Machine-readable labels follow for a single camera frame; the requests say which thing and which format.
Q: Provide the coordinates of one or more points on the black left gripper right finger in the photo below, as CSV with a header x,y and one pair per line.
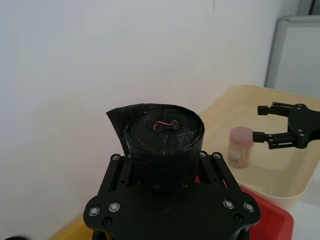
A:
x,y
220,172

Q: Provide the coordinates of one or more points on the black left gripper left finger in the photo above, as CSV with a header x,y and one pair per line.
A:
x,y
117,172

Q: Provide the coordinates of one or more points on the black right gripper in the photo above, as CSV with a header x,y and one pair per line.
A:
x,y
306,125

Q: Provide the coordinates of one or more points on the black plastic bag roll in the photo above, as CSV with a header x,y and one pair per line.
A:
x,y
162,150

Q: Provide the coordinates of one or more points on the small jar with pink lid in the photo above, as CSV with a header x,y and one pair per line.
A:
x,y
240,147

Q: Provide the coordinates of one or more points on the cream plastic tray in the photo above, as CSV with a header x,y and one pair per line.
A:
x,y
275,170

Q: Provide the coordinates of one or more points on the grey framed partition panel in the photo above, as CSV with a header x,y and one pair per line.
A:
x,y
295,57

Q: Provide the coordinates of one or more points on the red plastic tray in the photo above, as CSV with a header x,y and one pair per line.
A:
x,y
272,220

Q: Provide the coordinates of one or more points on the yellow plastic tray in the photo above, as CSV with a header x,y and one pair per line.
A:
x,y
72,230

